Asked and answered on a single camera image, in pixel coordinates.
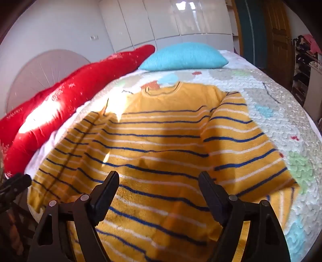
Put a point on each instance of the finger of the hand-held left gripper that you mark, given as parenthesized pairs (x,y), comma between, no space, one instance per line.
(15,185)

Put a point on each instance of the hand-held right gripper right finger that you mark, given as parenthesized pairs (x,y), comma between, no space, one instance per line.
(213,200)

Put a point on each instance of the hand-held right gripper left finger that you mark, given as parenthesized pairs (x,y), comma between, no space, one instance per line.
(105,201)

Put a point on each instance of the yellow striped sweater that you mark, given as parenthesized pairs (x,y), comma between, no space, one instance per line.
(161,141)

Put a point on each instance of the long red pillow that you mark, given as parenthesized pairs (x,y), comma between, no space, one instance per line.
(63,100)

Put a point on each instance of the heart patterned quilt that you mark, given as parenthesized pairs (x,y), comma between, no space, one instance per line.
(281,113)

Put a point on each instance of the round pale headboard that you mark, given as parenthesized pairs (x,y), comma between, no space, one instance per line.
(42,70)

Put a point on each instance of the light blue pillow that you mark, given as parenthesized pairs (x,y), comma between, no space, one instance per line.
(183,56)

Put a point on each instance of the shoe rack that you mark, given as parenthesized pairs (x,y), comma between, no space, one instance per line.
(301,73)

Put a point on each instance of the wooden door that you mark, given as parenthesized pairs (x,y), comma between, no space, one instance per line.
(276,37)

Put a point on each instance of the open corner shelf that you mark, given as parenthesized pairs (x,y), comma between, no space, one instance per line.
(232,22)

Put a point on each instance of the pink cloth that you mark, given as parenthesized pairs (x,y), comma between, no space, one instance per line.
(313,44)

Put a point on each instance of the glossy white wardrobe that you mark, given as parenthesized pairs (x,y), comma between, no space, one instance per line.
(156,20)

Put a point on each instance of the wall switch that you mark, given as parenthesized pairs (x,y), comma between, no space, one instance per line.
(94,37)

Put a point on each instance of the teal wall panel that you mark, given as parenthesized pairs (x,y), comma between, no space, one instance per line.
(251,30)

